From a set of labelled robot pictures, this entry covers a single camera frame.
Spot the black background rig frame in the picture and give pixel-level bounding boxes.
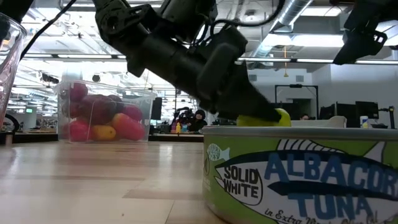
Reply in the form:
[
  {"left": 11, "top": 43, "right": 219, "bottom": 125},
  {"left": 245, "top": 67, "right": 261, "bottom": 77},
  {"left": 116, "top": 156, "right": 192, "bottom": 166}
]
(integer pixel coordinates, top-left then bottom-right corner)
[{"left": 274, "top": 83, "right": 320, "bottom": 119}]

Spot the black speaker box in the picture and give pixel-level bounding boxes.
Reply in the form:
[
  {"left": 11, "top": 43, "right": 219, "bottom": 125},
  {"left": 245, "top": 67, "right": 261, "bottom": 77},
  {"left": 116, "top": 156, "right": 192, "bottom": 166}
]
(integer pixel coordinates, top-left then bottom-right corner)
[{"left": 151, "top": 97, "right": 163, "bottom": 121}]

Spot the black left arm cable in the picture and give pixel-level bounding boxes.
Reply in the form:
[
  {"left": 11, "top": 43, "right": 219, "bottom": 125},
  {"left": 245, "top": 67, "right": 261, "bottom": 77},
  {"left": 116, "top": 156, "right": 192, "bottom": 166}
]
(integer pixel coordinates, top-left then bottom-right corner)
[{"left": 20, "top": 0, "right": 77, "bottom": 60}]

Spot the black left camera cable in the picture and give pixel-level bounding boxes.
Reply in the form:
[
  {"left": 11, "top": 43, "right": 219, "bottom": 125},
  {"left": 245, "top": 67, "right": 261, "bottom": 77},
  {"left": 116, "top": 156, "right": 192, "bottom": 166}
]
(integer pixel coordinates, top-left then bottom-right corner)
[{"left": 201, "top": 0, "right": 285, "bottom": 47}]

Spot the yellow hanging pendant cord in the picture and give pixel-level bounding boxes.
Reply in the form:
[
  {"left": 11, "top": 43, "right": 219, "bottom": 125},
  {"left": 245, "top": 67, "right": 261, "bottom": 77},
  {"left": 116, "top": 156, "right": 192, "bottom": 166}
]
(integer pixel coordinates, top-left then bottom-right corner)
[{"left": 282, "top": 45, "right": 289, "bottom": 78}]

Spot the small dark red toy plum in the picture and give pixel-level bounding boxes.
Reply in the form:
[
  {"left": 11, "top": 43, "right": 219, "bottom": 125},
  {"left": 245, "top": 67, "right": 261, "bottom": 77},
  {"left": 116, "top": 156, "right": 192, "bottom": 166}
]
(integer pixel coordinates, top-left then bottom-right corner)
[{"left": 123, "top": 105, "right": 144, "bottom": 122}]

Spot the green label tuna can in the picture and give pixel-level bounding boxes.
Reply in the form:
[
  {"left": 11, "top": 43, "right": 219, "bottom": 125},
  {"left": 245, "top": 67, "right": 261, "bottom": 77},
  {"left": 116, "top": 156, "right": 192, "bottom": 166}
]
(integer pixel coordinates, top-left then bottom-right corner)
[{"left": 201, "top": 126, "right": 398, "bottom": 224}]

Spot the large clear plastic bin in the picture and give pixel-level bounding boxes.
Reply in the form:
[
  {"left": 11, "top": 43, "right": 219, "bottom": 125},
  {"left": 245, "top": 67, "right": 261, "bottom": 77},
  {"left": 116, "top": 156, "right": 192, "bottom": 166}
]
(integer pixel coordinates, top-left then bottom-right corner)
[{"left": 53, "top": 80, "right": 158, "bottom": 144}]

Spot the black computer monitor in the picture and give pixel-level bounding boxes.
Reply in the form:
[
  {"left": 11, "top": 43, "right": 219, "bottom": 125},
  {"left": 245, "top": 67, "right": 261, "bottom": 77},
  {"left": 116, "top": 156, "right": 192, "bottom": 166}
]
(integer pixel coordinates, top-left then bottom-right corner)
[
  {"left": 335, "top": 102, "right": 356, "bottom": 121},
  {"left": 355, "top": 101, "right": 379, "bottom": 120},
  {"left": 319, "top": 105, "right": 336, "bottom": 121}
]

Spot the silver ventilation duct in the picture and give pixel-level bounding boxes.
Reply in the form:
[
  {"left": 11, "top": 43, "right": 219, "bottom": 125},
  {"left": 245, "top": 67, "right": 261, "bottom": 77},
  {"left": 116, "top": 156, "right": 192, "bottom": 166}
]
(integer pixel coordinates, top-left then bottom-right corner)
[{"left": 251, "top": 0, "right": 314, "bottom": 58}]

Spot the dark background desk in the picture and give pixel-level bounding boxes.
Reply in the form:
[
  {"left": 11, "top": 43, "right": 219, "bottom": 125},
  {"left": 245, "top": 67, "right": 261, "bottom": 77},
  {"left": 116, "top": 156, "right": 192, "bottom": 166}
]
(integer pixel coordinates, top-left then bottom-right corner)
[{"left": 148, "top": 133, "right": 205, "bottom": 143}]

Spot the clear plastic container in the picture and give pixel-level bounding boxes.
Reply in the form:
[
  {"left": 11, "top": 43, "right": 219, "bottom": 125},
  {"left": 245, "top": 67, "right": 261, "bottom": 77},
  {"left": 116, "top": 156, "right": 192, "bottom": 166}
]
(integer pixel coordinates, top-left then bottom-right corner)
[{"left": 0, "top": 12, "right": 28, "bottom": 125}]

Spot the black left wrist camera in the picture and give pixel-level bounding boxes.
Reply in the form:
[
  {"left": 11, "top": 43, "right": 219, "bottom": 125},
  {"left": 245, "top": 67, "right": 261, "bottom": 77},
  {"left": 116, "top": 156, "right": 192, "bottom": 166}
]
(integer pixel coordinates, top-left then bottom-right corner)
[{"left": 160, "top": 0, "right": 218, "bottom": 43}]

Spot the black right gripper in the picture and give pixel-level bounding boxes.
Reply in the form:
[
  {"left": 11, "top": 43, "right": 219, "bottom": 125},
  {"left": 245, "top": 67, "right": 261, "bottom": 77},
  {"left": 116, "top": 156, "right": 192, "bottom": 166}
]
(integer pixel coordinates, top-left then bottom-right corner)
[{"left": 332, "top": 0, "right": 398, "bottom": 65}]

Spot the dark red toy fruit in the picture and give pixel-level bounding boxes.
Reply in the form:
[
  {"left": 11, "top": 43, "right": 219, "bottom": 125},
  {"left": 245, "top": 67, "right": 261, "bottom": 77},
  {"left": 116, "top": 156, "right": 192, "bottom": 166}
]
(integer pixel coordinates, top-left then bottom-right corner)
[{"left": 77, "top": 94, "right": 118, "bottom": 125}]

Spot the orange yellow toy mango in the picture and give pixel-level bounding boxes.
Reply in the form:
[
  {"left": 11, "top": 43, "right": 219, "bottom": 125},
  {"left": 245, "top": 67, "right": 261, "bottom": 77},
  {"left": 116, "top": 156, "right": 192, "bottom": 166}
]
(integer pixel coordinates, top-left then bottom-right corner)
[{"left": 91, "top": 124, "right": 118, "bottom": 141}]

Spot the long ceiling light strip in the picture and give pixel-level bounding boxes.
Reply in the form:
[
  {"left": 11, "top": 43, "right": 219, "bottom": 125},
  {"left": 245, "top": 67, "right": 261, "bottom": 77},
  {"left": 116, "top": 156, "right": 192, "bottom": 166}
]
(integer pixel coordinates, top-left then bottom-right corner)
[{"left": 21, "top": 52, "right": 398, "bottom": 65}]

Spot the yellow green toy pear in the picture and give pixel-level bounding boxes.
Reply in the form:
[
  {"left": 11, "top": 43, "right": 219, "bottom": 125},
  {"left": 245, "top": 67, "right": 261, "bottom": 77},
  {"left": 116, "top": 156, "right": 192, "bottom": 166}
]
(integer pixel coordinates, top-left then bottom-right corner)
[{"left": 236, "top": 107, "right": 292, "bottom": 128}]

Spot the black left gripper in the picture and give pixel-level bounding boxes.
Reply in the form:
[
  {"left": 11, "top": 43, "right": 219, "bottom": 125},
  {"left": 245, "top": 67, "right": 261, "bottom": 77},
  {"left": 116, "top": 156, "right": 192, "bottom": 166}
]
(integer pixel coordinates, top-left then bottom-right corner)
[{"left": 195, "top": 26, "right": 282, "bottom": 123}]

